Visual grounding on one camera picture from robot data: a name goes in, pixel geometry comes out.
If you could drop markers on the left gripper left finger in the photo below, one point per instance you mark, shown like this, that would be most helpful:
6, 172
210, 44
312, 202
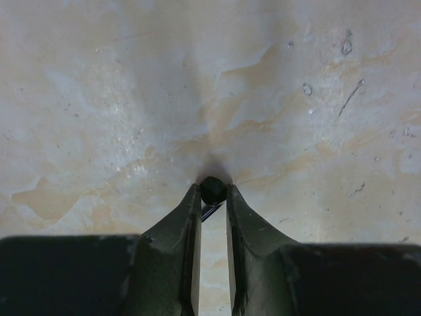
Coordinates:
154, 273

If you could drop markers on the black earbud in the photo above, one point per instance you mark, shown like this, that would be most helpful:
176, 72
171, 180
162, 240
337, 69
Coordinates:
213, 195

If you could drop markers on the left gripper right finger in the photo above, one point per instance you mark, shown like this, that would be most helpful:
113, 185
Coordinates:
272, 274

